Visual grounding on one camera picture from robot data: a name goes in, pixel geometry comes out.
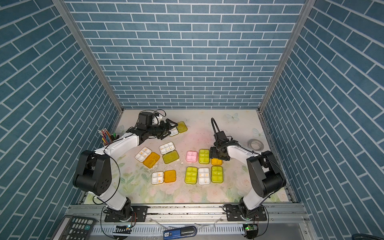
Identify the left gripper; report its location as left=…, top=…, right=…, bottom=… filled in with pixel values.
left=146, top=118, right=178, bottom=140

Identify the orange pillbox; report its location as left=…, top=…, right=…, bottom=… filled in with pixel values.
left=151, top=170, right=177, bottom=185
left=135, top=147, right=160, bottom=169
left=211, top=158, right=223, bottom=166

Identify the clear pillbox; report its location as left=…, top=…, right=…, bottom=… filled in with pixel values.
left=198, top=168, right=211, bottom=185

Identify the pink pillbox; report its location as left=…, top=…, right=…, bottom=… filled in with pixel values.
left=186, top=151, right=198, bottom=163

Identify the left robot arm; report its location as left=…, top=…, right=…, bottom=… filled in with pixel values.
left=73, top=119, right=178, bottom=222

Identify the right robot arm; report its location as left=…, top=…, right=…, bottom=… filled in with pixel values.
left=210, top=131, right=286, bottom=220

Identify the clear tape roll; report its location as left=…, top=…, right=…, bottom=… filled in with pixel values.
left=248, top=139, right=265, bottom=152

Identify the coloured pens bundle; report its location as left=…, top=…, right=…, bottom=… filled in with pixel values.
left=98, top=128, right=120, bottom=146

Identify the right circuit board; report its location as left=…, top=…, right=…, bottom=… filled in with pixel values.
left=242, top=224, right=259, bottom=240

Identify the circuit board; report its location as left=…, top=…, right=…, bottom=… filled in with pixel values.
left=113, top=225, right=133, bottom=236
left=242, top=224, right=259, bottom=240

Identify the blue black usb device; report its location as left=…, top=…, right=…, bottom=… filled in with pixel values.
left=163, top=226, right=197, bottom=240

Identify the left circuit board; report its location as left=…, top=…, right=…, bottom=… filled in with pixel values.
left=113, top=225, right=133, bottom=236

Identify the black calculator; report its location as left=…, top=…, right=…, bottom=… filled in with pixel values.
left=51, top=215, right=96, bottom=240

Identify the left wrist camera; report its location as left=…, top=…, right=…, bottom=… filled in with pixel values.
left=136, top=111, right=160, bottom=131

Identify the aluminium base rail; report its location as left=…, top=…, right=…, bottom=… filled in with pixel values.
left=64, top=202, right=310, bottom=224

